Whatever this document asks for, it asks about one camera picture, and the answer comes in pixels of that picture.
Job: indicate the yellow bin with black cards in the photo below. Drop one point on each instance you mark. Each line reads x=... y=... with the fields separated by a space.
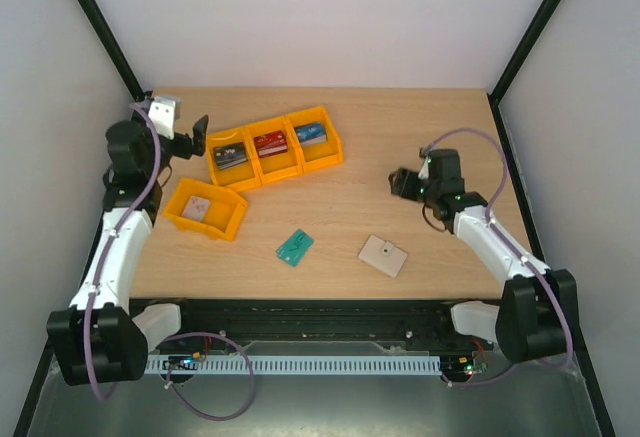
x=240 y=178

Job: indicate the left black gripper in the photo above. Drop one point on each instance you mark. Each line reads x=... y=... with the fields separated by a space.
x=199 y=132

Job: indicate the right black frame post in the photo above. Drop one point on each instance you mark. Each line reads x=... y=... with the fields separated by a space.
x=533 y=32

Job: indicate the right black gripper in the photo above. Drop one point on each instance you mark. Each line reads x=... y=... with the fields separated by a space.
x=404 y=183

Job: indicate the pink floral card stack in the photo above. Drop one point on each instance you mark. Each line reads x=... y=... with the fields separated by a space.
x=196 y=208

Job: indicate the yellow bin with red cards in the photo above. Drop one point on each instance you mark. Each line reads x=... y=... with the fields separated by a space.
x=282 y=166

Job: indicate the black card stack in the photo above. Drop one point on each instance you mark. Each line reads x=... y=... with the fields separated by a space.
x=229 y=155

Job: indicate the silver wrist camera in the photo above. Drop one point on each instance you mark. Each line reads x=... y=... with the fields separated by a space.
x=423 y=173
x=164 y=110

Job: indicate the yellow bin with pink cards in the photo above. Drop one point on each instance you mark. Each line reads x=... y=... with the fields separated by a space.
x=225 y=215

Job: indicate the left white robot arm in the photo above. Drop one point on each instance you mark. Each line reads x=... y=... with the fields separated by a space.
x=96 y=340

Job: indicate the teal VIP card stack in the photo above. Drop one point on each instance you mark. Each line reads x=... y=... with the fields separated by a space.
x=295 y=248

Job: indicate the beige leather card holder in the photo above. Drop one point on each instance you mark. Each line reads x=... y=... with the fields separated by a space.
x=383 y=255

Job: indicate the black aluminium frame rail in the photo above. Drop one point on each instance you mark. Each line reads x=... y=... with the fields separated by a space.
x=416 y=325

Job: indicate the blue card stack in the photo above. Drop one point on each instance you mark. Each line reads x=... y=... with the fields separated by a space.
x=311 y=134

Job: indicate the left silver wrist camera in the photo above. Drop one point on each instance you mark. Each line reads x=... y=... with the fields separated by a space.
x=164 y=110

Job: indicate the black frame post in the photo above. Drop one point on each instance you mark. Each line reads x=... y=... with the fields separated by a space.
x=533 y=32
x=104 y=33

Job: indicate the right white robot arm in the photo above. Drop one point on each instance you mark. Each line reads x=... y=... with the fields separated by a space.
x=538 y=310

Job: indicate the white slotted cable duct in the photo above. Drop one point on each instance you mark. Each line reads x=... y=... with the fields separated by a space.
x=297 y=365

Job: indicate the red card stack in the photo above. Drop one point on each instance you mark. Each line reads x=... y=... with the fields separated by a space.
x=269 y=144

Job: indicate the yellow bin with blue cards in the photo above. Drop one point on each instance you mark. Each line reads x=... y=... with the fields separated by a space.
x=322 y=155

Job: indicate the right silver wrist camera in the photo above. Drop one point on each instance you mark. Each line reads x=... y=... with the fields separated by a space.
x=423 y=173

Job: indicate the left black frame post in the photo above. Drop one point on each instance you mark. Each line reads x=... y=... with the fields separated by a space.
x=104 y=33

